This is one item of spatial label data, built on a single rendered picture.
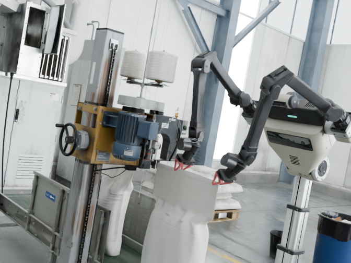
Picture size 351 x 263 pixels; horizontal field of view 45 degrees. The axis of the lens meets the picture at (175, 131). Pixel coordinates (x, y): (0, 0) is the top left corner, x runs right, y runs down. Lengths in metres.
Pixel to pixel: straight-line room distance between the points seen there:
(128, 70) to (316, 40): 9.03
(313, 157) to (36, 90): 3.50
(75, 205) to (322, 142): 1.37
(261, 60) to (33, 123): 6.07
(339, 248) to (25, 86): 3.63
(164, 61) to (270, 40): 7.93
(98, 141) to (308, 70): 9.18
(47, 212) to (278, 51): 8.02
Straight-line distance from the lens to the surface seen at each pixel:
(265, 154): 10.51
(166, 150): 2.67
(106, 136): 2.38
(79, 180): 2.44
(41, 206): 3.36
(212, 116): 8.32
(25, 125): 5.14
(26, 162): 5.23
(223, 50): 8.56
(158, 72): 2.31
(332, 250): 4.29
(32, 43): 4.83
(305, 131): 2.39
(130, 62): 2.54
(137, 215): 3.24
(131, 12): 7.40
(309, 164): 2.51
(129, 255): 2.98
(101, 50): 2.40
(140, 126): 2.21
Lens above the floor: 1.39
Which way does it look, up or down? 3 degrees down
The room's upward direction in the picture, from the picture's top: 10 degrees clockwise
